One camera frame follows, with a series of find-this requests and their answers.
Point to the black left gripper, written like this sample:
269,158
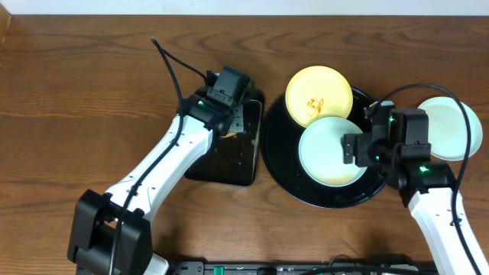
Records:
237,124

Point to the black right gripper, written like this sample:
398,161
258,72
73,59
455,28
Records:
363,141

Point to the orange green scrub sponge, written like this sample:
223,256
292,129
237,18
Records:
229,135

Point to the light blue plate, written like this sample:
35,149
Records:
321,152

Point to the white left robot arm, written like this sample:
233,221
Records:
111,232

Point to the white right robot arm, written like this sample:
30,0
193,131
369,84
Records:
428,190

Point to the black round tray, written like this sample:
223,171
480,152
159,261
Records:
280,137

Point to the black rectangular tray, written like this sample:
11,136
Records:
233,160

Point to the yellow plate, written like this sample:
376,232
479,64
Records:
318,92

